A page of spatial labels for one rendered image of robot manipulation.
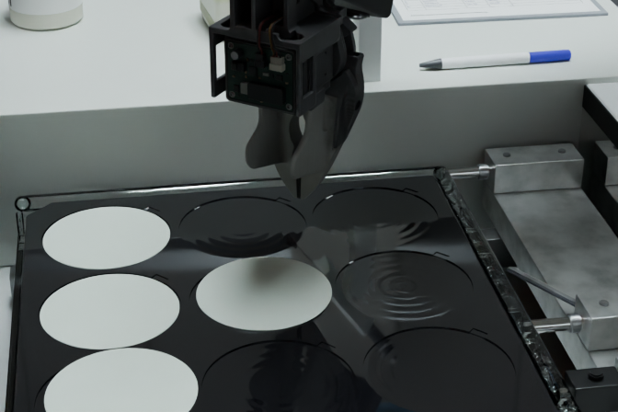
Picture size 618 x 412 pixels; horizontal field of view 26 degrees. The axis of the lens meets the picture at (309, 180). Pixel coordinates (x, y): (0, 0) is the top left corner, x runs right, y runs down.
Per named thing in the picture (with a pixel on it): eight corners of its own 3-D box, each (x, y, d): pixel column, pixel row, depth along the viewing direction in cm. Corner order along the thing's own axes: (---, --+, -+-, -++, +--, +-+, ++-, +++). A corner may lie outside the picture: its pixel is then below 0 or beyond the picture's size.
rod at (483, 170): (441, 185, 116) (442, 171, 116) (438, 177, 118) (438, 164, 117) (493, 181, 117) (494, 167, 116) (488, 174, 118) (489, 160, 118)
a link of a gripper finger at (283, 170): (232, 213, 98) (229, 97, 94) (272, 180, 103) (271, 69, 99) (268, 223, 97) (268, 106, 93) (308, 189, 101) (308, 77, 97)
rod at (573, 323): (524, 341, 95) (525, 325, 94) (519, 330, 96) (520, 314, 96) (587, 335, 96) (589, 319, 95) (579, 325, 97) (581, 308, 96)
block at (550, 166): (493, 194, 116) (495, 163, 115) (483, 177, 119) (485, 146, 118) (581, 188, 117) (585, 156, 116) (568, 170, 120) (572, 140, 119)
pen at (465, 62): (420, 62, 118) (572, 51, 120) (417, 58, 119) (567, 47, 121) (420, 73, 119) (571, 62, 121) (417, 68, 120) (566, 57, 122)
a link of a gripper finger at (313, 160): (268, 223, 97) (268, 106, 93) (308, 189, 101) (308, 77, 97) (307, 233, 96) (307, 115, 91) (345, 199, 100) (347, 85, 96)
